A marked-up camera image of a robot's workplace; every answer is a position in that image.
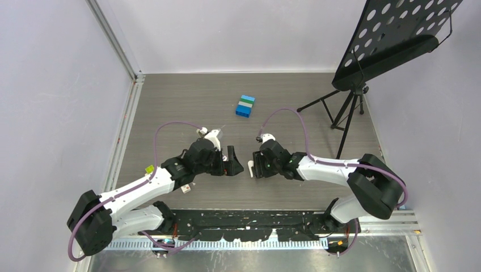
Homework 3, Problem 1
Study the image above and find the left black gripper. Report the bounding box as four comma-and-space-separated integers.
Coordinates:
195, 146, 243, 176

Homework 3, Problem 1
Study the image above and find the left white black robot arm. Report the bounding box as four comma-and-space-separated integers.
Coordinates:
67, 138, 244, 261

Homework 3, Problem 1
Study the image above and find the olive green white stapler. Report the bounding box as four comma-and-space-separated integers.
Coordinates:
213, 129, 227, 162

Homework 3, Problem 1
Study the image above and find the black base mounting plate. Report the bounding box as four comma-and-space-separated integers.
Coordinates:
137, 209, 361, 243

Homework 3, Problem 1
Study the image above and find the black music stand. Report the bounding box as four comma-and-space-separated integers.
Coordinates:
297, 0, 462, 159

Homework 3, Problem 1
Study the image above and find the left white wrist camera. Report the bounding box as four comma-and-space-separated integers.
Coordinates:
196, 127, 218, 151

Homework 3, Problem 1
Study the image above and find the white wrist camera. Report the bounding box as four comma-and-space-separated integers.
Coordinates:
196, 127, 218, 151
255, 133, 276, 144

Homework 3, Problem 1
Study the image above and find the small white stapler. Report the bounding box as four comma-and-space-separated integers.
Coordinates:
247, 160, 255, 178

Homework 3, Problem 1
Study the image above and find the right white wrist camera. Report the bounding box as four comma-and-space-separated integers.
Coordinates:
255, 133, 276, 144

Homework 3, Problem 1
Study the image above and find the blue green toy brick stack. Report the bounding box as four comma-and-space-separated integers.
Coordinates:
235, 95, 255, 118

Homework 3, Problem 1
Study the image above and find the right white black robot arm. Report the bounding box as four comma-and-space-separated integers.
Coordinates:
248, 139, 406, 233

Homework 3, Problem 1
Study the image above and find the aluminium frame rail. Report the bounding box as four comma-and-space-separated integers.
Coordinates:
86, 1, 145, 190

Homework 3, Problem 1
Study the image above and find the red yellow toy brick car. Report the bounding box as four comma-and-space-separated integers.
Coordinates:
145, 165, 155, 176

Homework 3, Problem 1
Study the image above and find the white staples box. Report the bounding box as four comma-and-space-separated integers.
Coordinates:
181, 184, 192, 194

